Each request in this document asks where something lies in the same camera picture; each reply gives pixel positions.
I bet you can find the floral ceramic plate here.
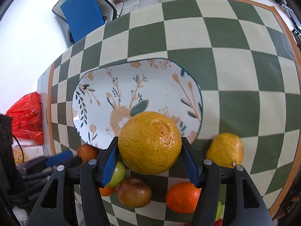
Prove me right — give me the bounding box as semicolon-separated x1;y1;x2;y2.
72;58;203;150

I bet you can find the green checkered tablecloth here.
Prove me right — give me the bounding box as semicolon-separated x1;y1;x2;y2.
47;0;300;215

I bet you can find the small orange mandarin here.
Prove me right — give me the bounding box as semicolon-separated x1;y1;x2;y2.
100;187;116;196

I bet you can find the red cherry tomato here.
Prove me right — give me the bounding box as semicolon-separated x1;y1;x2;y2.
214;218;222;226

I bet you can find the red plastic bag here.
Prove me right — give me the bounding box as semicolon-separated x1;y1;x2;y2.
5;92;44;144

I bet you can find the dark orange tangerine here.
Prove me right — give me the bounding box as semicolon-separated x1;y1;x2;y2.
77;144;100;164

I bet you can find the bright orange mandarin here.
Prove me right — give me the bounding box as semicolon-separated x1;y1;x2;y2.
165;182;201;214

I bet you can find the green apple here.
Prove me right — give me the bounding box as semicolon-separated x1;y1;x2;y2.
215;201;223;221
106;161;127;188

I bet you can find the red-brown apple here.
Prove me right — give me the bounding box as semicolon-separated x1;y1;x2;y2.
117;178;152;208

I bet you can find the large yellow orange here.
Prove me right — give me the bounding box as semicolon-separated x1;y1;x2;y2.
118;111;182;175

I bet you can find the yellow lemon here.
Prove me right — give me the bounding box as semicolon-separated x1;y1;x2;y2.
206;133;244;168

